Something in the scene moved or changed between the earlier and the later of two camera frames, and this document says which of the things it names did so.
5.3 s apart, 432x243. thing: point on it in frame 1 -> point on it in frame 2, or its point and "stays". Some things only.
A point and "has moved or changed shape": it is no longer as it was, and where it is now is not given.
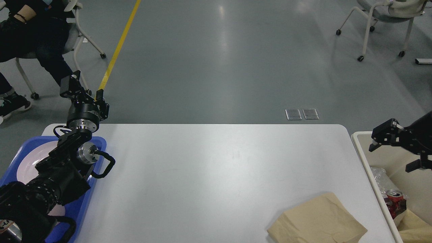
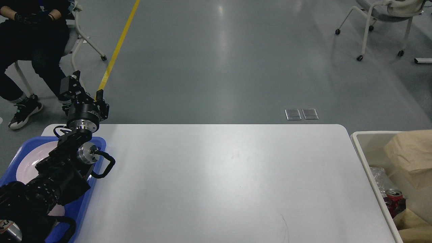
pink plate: [27, 169] stays
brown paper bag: [412, 229] stays
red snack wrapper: [395, 202] stays
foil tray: [385, 184] has moved or changed shape
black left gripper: [82, 117] stays
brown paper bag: [324, 220] -> [411, 152]
